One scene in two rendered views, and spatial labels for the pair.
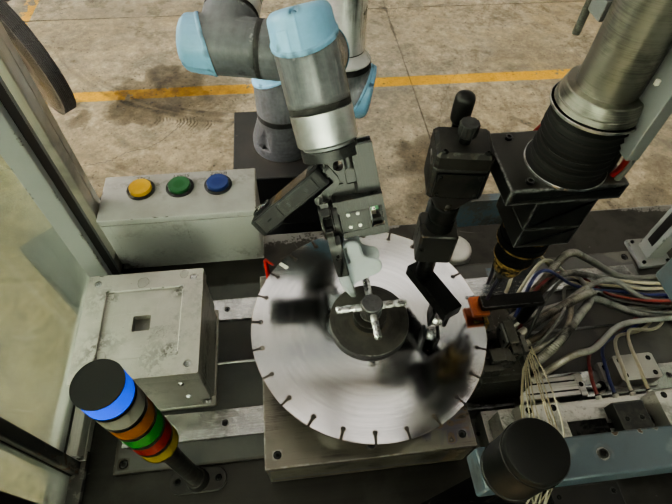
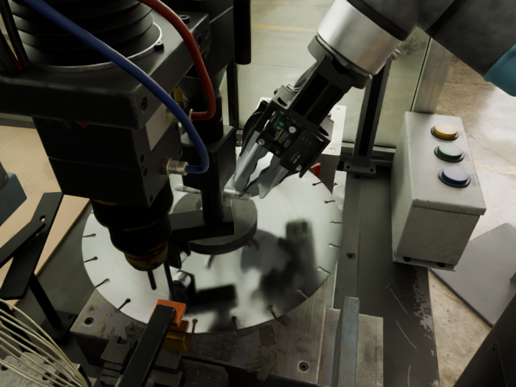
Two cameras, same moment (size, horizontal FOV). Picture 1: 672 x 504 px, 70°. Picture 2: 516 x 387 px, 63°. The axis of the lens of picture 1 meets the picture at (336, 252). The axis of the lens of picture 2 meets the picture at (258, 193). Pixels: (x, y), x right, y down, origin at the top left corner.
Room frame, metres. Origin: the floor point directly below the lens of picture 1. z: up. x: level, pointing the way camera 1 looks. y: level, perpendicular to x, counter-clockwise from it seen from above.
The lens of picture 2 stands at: (0.51, -0.40, 1.33)
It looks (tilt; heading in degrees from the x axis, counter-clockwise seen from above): 41 degrees down; 111
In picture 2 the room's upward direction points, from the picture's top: straight up
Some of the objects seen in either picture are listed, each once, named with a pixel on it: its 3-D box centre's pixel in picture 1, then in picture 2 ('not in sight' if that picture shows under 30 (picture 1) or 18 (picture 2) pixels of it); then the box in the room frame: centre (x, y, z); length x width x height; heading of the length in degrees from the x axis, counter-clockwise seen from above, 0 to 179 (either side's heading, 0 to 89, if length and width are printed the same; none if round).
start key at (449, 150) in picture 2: (179, 187); (448, 153); (0.61, 0.29, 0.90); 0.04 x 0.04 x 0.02
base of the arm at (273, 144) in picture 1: (282, 125); not in sight; (0.92, 0.14, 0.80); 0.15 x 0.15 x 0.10
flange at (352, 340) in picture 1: (369, 317); (214, 210); (0.32, -0.05, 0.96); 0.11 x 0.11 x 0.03
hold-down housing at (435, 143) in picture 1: (447, 197); (201, 85); (0.35, -0.12, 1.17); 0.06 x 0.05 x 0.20; 89
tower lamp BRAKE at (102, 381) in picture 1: (103, 390); not in sight; (0.14, 0.20, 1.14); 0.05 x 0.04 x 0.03; 8
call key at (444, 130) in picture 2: (141, 189); (444, 133); (0.60, 0.36, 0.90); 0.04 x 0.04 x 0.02
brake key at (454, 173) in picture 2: (218, 184); (454, 177); (0.62, 0.22, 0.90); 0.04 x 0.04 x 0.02
